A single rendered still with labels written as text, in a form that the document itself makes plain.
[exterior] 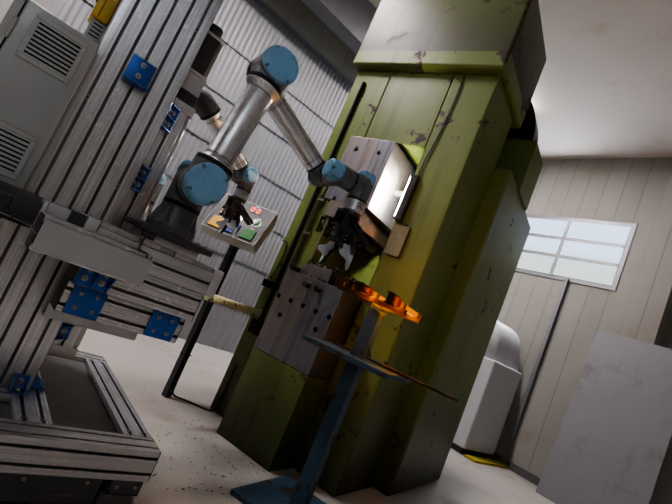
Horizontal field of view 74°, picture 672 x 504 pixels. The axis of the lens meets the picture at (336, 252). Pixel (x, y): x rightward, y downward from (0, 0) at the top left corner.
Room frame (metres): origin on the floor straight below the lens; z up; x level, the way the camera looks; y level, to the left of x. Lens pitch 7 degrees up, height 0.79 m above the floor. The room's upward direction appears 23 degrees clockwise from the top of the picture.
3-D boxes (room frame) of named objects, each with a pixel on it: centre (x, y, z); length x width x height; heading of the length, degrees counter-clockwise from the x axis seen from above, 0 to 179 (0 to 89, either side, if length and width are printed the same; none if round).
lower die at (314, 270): (2.55, -0.06, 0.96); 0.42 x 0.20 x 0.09; 146
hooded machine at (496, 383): (5.02, -1.97, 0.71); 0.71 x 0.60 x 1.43; 36
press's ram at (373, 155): (2.52, -0.09, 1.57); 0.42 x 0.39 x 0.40; 146
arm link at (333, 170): (1.49, 0.10, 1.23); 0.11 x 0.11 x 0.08; 30
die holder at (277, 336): (2.52, -0.11, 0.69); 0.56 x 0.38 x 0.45; 146
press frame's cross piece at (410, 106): (2.64, -0.18, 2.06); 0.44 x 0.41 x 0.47; 146
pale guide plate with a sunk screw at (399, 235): (2.30, -0.27, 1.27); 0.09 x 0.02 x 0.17; 56
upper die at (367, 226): (2.55, -0.06, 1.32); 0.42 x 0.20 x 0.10; 146
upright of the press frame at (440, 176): (2.45, -0.46, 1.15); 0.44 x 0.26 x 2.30; 146
